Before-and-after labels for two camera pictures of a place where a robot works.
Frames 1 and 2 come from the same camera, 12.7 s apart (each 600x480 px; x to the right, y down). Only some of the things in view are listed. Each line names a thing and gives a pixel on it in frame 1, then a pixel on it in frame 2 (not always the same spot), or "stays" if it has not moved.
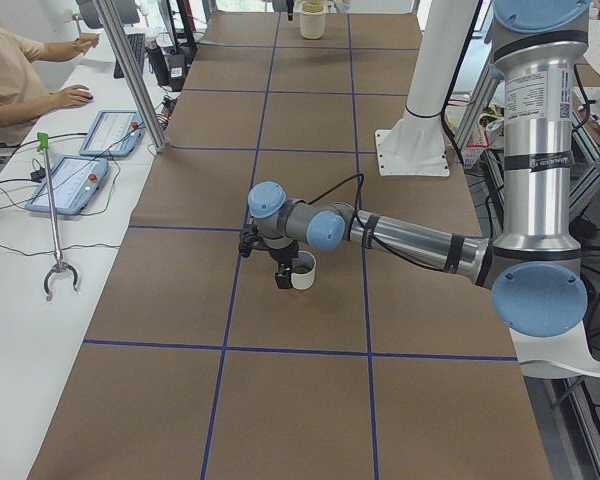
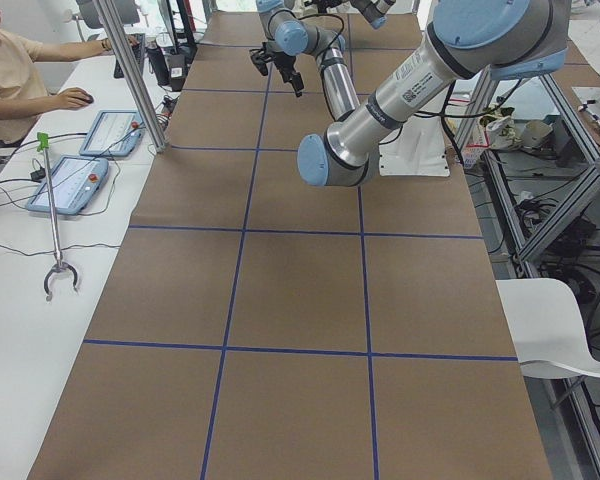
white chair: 561,355 stays
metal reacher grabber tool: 43,145 stays
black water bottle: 159,63 stays
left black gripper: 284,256 to 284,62
